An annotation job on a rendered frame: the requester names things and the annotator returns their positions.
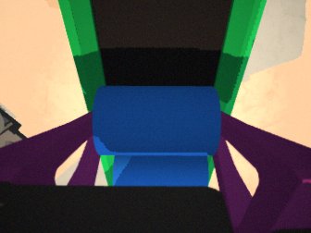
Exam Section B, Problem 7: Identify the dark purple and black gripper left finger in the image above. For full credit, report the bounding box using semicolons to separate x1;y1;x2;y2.
0;111;101;186

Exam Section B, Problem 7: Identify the dark grey mounting plate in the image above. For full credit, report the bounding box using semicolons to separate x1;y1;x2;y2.
0;131;27;147

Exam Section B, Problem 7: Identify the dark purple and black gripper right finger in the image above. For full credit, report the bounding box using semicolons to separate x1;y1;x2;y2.
212;111;311;233

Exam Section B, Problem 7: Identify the beige plastic bar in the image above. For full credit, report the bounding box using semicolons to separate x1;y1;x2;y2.
0;114;5;134

